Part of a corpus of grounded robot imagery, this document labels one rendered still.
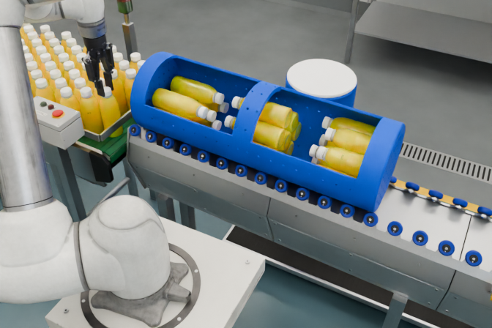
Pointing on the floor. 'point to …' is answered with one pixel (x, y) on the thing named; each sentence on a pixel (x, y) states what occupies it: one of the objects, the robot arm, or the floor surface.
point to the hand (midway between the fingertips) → (104, 84)
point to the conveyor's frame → (91, 170)
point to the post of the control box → (69, 181)
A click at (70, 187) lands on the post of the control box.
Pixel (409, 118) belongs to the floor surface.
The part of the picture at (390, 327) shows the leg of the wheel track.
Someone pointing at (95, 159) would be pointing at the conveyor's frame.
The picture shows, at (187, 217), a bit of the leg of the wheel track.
